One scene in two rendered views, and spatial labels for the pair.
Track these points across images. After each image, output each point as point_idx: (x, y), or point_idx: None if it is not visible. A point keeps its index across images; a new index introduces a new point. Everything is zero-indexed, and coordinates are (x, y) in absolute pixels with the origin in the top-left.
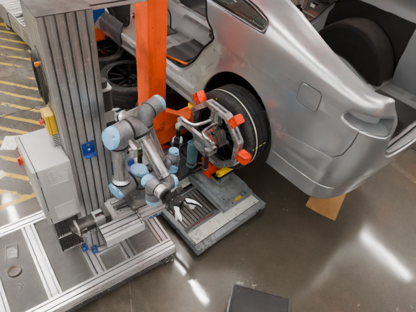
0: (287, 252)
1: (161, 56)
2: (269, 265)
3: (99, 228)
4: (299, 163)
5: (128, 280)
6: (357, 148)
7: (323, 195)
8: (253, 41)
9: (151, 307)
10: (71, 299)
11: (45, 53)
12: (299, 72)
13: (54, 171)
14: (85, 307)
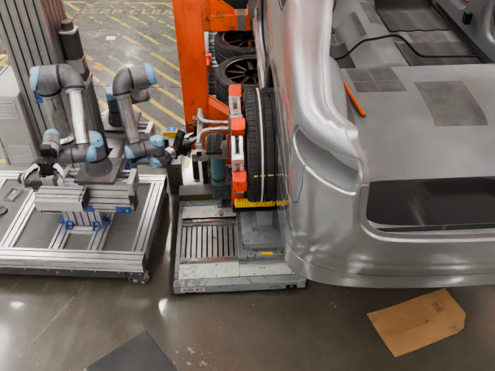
0: (283, 355)
1: (194, 27)
2: (244, 354)
3: (40, 188)
4: (283, 210)
5: (80, 274)
6: (309, 196)
7: (297, 270)
8: (275, 21)
9: (82, 316)
10: (12, 256)
11: None
12: (284, 65)
13: (1, 101)
14: (33, 280)
